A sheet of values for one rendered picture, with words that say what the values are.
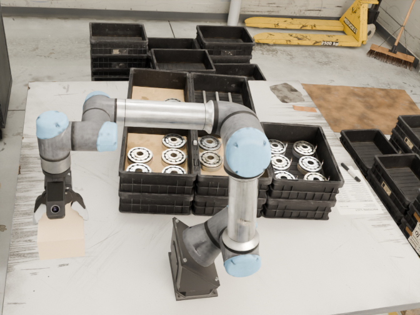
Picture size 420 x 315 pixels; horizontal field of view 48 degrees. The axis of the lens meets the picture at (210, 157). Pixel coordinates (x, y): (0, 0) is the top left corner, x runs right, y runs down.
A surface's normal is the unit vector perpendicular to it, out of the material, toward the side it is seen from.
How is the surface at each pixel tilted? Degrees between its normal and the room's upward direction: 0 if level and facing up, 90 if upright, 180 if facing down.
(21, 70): 0
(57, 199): 31
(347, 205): 0
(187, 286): 90
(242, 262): 93
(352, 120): 1
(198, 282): 90
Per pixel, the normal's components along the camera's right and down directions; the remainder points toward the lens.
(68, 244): 0.22, 0.64
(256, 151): 0.14, 0.48
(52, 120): 0.12, -0.77
